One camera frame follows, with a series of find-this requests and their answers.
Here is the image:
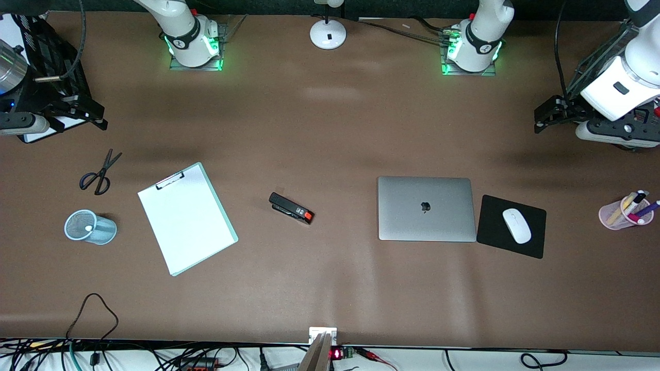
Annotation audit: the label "silver laptop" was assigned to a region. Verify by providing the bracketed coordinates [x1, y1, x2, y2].
[378, 176, 477, 242]

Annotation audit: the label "black and white marker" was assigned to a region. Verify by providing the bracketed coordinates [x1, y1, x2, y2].
[623, 190, 648, 217]

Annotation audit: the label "purple marker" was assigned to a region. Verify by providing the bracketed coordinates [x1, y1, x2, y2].
[631, 200, 660, 220]

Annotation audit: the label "white marker tag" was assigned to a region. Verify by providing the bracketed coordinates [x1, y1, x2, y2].
[309, 327, 338, 346]

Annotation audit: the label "white paper stack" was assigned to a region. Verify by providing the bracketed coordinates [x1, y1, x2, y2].
[23, 116, 87, 144]

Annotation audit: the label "black mesh desk tray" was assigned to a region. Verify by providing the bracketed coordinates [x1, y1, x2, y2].
[567, 20, 660, 153]

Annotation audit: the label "black scissors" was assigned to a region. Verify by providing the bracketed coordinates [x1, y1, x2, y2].
[79, 149, 123, 196]

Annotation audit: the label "black stacked document tray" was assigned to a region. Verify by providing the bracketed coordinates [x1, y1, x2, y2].
[10, 11, 98, 144]

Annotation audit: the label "yellow pencil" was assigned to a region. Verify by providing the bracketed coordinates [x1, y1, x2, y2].
[606, 195, 636, 226]

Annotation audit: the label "pink translucent pen cup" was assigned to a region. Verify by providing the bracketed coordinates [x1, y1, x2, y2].
[599, 193, 654, 230]

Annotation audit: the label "blue mesh pen cup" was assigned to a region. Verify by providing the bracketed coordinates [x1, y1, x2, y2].
[64, 209, 118, 245]

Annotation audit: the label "white computer mouse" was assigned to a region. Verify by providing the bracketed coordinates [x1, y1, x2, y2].
[502, 208, 532, 244]

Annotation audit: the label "black mouse pad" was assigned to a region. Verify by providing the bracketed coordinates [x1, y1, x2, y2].
[476, 194, 547, 259]

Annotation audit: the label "green clipboard with paper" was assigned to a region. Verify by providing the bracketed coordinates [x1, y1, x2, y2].
[137, 162, 239, 277]

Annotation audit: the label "black stapler with red end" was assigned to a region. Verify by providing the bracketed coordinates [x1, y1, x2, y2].
[269, 192, 315, 225]

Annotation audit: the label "white lamp base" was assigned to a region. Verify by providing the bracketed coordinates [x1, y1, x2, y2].
[309, 0, 347, 50]

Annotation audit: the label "grey metal bar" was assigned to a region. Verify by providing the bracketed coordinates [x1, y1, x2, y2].
[298, 332, 333, 371]

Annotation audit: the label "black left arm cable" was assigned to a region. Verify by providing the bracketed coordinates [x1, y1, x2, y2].
[554, 0, 570, 101]

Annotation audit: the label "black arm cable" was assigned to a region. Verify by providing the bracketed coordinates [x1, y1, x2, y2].
[554, 0, 570, 101]
[33, 0, 86, 84]

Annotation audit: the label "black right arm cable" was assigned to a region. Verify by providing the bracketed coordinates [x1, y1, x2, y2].
[33, 0, 86, 84]

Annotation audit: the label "black cable bundle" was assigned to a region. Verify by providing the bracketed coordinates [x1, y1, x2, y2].
[356, 15, 462, 46]

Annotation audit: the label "black looped cable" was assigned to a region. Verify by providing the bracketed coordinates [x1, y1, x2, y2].
[65, 293, 120, 342]

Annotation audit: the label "black coiled cable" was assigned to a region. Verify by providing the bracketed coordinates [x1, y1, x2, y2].
[520, 350, 569, 369]

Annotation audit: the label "red cable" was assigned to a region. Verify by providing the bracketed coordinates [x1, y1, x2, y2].
[356, 348, 399, 371]

